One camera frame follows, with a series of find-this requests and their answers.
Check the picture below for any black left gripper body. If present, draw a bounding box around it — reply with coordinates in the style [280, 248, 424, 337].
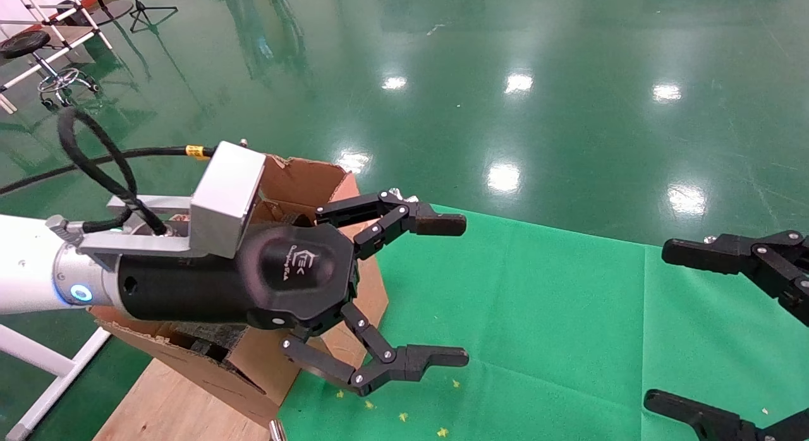
[117, 223, 361, 332]

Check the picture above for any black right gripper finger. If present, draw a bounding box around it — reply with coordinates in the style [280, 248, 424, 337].
[662, 231, 809, 328]
[643, 389, 809, 441]

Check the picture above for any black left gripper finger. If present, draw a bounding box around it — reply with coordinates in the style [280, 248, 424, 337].
[281, 302, 470, 397]
[315, 190, 467, 260]

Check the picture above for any large open cardboard carton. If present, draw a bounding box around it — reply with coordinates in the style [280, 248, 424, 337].
[88, 154, 389, 429]

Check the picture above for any green cloth mat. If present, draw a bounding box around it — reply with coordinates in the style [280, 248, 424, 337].
[278, 204, 809, 441]

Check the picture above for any black tripod stand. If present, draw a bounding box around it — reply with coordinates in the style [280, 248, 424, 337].
[123, 0, 179, 34]

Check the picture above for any black round stool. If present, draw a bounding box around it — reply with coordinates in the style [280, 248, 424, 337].
[0, 29, 100, 110]

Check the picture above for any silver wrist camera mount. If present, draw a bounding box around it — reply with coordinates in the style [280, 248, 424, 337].
[79, 141, 266, 260]

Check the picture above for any black cable yellow label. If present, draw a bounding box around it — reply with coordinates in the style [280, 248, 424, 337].
[0, 144, 219, 196]

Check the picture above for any white floor stand frame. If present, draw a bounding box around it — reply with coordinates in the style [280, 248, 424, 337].
[0, 324, 111, 441]

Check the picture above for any thick black braided cable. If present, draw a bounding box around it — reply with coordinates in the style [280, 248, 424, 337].
[57, 106, 170, 236]

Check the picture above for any white frame table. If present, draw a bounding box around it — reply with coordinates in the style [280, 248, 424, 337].
[0, 0, 114, 113]

